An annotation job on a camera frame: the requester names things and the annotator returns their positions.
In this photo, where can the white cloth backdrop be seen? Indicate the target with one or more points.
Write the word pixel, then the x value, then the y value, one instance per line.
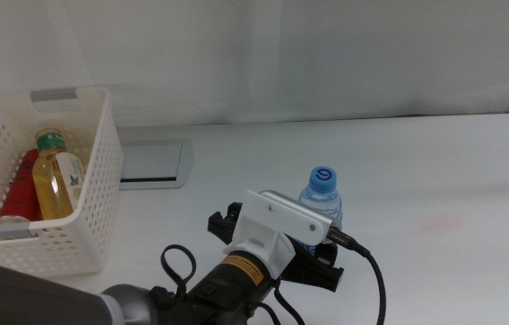
pixel 372 54

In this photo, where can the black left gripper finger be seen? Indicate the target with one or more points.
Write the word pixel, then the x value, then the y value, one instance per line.
pixel 225 223
pixel 329 256

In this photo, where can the yellow tea bottle white cap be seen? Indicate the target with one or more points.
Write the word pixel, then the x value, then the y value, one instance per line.
pixel 51 185

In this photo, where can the clear water bottle blue cap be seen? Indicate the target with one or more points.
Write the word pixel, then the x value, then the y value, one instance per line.
pixel 322 189

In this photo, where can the red soda can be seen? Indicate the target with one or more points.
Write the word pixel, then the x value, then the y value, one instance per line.
pixel 20 194

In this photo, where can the white perforated plastic basket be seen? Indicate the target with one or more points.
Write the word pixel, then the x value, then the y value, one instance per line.
pixel 105 149

